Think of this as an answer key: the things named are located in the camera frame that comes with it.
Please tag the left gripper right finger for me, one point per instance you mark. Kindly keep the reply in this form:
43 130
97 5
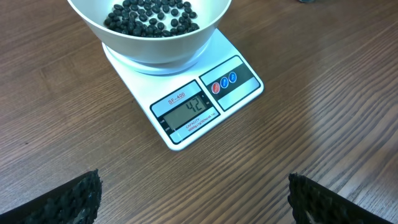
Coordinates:
314 203

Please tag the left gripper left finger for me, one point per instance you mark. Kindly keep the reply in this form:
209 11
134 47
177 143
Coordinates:
76 201

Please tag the white digital kitchen scale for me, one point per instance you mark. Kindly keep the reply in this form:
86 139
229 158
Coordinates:
185 103

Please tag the black beans in bowl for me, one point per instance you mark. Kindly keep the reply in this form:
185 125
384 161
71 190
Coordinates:
152 18

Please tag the white bowl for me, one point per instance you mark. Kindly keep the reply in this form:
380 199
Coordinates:
153 50

